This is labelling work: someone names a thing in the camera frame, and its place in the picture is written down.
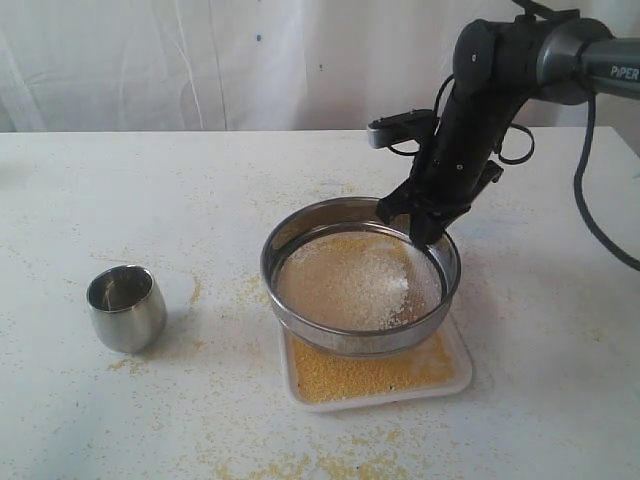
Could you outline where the yellow grain powder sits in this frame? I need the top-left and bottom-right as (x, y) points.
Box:
(275, 232), (471, 410)

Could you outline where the white plastic tray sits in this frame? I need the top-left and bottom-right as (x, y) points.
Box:
(279, 315), (474, 413)

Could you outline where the white background curtain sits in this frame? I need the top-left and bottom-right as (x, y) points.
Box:
(0, 0), (640, 134)

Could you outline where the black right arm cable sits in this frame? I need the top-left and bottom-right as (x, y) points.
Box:
(573, 74), (640, 274)

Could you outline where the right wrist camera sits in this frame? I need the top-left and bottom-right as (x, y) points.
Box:
(367, 109), (438, 149)

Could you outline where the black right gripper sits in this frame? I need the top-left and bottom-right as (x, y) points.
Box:
(376, 84), (504, 248)

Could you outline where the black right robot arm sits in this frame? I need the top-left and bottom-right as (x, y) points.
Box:
(368, 11), (639, 247)

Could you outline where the stainless steel cup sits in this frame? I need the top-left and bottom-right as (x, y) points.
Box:
(86, 264), (168, 354)

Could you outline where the round steel mesh sieve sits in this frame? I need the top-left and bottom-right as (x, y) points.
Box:
(260, 197), (461, 358)

